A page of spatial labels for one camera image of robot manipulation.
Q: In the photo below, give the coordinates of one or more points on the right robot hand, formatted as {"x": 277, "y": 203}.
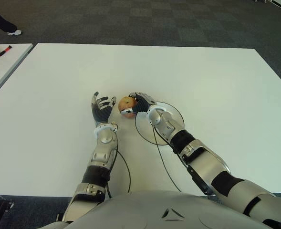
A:
{"x": 145, "y": 103}

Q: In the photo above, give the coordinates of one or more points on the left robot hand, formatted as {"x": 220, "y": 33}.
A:
{"x": 102, "y": 113}

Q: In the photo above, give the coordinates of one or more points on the yellow-red apple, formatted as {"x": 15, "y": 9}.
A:
{"x": 127, "y": 103}

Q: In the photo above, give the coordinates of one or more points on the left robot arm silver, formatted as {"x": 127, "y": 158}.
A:
{"x": 99, "y": 162}

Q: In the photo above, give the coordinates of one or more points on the white plate black rim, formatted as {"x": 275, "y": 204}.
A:
{"x": 143, "y": 128}

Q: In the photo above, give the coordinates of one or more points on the grey robot torso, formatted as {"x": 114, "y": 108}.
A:
{"x": 166, "y": 210}

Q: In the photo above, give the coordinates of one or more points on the red and black marker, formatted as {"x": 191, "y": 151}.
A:
{"x": 5, "y": 50}

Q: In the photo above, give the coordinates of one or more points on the white sneaker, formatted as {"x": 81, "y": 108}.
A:
{"x": 14, "y": 32}

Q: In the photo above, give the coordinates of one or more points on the black stand part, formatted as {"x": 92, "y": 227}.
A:
{"x": 2, "y": 205}

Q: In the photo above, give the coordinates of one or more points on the person leg dark trousers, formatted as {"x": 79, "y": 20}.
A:
{"x": 0, "y": 17}

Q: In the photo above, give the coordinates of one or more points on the grey metal chair base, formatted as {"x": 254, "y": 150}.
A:
{"x": 262, "y": 1}

